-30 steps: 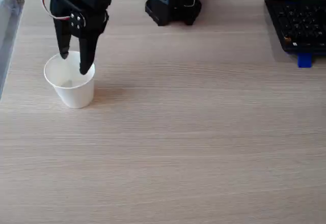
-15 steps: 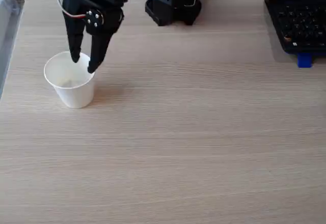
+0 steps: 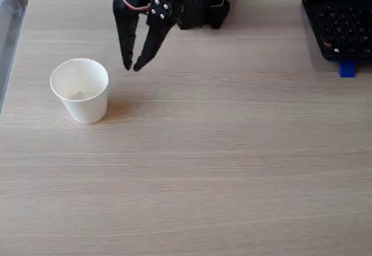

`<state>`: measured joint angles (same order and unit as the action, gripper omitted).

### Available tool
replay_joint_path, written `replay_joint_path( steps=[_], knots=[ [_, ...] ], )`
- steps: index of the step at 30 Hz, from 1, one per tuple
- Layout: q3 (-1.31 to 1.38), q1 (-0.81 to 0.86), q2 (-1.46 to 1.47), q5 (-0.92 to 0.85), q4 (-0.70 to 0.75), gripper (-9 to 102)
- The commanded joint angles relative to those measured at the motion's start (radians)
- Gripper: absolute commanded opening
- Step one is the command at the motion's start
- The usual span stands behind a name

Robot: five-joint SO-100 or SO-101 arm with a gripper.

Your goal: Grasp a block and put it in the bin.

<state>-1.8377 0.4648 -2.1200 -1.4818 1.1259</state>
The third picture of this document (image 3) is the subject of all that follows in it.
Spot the black keyboard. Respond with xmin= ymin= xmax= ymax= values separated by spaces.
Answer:
xmin=301 ymin=0 xmax=372 ymax=64

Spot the blue plastic piece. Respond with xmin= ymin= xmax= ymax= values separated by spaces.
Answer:
xmin=339 ymin=60 xmax=357 ymax=79

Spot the white paper cup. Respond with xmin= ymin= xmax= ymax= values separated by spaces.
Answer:
xmin=49 ymin=58 xmax=110 ymax=125

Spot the clear plastic bag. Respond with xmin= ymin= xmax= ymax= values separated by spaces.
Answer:
xmin=0 ymin=0 xmax=29 ymax=94

